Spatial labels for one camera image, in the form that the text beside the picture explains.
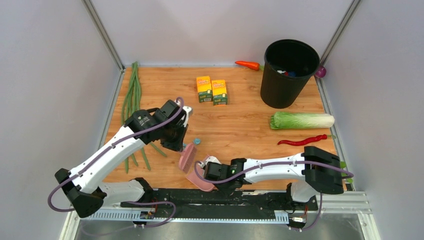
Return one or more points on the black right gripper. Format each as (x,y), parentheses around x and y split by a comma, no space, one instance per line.
(227,192)

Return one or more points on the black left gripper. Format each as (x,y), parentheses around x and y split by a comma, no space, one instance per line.
(177,146)

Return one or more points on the pink plastic dustpan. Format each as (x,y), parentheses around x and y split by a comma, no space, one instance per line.
(199,181)

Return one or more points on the pink hand brush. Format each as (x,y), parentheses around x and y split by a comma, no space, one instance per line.
(187,156)

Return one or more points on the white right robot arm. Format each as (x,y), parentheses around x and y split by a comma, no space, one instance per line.
(315,171)

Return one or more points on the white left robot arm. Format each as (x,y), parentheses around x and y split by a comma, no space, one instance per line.
(84,184)

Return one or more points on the blue paper scrap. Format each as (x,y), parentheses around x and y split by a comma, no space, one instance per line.
(196,141)

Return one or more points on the green long beans bunch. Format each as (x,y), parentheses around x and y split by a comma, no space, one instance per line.
(131,104)

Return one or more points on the yellow green carton box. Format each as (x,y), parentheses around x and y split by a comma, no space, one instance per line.
(219,92)
(204,89)

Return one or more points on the green white napa cabbage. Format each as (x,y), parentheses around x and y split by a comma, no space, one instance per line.
(286,120)

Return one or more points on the orange carrot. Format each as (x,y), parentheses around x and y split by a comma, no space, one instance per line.
(250,65)

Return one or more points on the red chili pepper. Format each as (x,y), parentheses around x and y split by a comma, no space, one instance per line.
(307,140)

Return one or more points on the black trash bin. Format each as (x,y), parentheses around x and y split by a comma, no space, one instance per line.
(288,66)

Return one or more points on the purple round onion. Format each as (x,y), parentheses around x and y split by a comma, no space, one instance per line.
(321,72)

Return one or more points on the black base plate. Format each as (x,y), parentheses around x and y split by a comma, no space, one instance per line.
(241,205)

